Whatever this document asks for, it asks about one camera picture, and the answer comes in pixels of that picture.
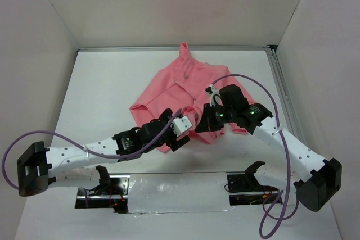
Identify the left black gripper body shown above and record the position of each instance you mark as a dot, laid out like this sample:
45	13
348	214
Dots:
170	138

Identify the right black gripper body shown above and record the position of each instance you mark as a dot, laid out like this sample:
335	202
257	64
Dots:
216	116

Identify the pink zip jacket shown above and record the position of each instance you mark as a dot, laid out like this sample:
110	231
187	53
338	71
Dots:
179	85

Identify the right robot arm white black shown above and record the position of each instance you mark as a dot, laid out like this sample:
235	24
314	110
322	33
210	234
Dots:
318	178

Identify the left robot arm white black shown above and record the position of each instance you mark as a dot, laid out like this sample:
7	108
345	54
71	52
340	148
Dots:
41	167

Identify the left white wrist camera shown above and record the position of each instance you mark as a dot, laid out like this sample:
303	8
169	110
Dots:
181	125

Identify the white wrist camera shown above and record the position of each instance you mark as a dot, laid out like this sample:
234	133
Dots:
215	98
181	125

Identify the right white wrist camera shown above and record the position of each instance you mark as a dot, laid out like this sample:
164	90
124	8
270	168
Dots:
215	98

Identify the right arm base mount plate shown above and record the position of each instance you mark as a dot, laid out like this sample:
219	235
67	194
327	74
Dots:
244	189

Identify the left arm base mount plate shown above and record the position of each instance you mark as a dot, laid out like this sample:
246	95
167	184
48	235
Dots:
114	197

